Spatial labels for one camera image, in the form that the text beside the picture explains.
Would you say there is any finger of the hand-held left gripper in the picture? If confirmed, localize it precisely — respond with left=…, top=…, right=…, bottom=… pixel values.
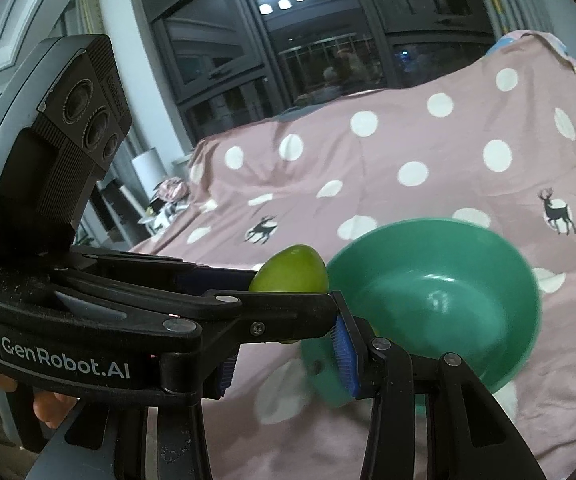
left=168, top=288, right=345, bottom=346
left=183, top=259, right=259, bottom=294

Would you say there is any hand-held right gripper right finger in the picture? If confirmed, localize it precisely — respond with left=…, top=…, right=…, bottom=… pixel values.
left=332, top=290, right=550, bottom=480

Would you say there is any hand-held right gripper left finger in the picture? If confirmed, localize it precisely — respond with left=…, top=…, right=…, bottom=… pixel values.
left=110, top=335, right=243, bottom=480

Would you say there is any yellow-green lemon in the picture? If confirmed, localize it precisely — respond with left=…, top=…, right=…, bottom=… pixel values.
left=248, top=244, right=329, bottom=295

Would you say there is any green plastic bowl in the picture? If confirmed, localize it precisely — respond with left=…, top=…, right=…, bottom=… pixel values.
left=300, top=217, right=543, bottom=408

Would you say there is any person's left hand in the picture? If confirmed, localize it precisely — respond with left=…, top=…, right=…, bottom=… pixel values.
left=0, top=357, right=79, bottom=429

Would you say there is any pink clothes pile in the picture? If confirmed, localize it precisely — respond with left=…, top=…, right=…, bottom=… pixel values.
left=153, top=177, right=191, bottom=202

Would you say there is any pink polka dot deer blanket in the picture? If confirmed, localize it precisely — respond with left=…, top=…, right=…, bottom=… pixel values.
left=128, top=30, right=576, bottom=480

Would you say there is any dark glass window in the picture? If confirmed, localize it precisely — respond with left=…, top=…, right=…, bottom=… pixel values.
left=128, top=0, right=499, bottom=146

